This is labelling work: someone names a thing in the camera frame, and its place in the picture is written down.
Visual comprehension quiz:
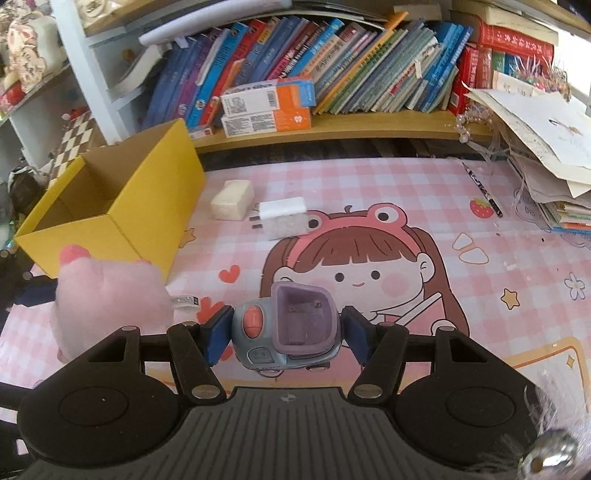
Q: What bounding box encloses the red thick dictionary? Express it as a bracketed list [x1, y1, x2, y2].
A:
[451, 11, 554, 65]

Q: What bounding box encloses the upper orange white toothpaste box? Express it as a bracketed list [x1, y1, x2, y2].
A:
[221, 77, 317, 117]

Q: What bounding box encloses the pearl bead string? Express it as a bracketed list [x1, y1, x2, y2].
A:
[454, 103, 495, 144]

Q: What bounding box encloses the row of leaning books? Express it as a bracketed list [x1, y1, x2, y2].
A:
[144, 12, 472, 131]

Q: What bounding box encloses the black patterned pen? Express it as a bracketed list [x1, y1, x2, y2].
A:
[463, 163, 504, 218]

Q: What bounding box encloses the pink cartoon girl desk mat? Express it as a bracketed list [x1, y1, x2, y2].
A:
[0, 156, 591, 444]

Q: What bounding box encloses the orange white toothpaste box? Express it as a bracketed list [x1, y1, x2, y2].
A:
[221, 77, 317, 117]
[221, 107, 311, 138]

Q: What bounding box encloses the brown white checkered board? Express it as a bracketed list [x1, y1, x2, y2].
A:
[49, 110, 106, 186]

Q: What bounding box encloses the white power adapter plug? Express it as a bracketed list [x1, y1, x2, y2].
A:
[249, 197, 308, 240]

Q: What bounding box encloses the small red white box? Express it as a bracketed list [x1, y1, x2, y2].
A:
[189, 125, 214, 140]

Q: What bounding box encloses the wooden white bookshelf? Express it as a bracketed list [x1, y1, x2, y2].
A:
[48, 0, 591, 156]

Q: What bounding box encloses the messy stack of papers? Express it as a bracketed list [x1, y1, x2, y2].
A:
[466, 78, 590, 240]

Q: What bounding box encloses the cream foam block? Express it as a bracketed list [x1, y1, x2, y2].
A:
[211, 180, 254, 221]

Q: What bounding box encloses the lower orange white toothpaste box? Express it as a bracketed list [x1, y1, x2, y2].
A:
[221, 107, 311, 138]

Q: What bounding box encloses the white long lamp bar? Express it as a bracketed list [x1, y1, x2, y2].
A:
[138, 0, 293, 47]

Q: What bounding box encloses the grey purple toy truck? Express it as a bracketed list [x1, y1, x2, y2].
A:
[231, 281, 342, 378]

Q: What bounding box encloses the silver bell with fur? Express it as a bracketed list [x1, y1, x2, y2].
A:
[475, 377, 588, 480]

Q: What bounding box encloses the pink plush pig toy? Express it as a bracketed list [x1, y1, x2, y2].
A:
[50, 245, 199, 363]

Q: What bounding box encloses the yellow cardboard box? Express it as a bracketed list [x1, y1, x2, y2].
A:
[15, 120, 205, 277]

